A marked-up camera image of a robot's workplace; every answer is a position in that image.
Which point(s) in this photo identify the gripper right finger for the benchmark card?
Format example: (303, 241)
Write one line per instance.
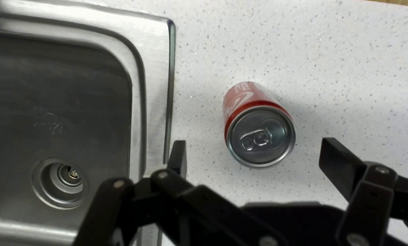
(368, 191)

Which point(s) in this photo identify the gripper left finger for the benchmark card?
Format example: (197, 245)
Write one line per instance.
(176, 201)

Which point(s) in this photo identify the red soda can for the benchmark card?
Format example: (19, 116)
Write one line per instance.
(257, 124)

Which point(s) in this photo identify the stainless steel sink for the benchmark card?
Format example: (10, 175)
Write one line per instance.
(67, 116)

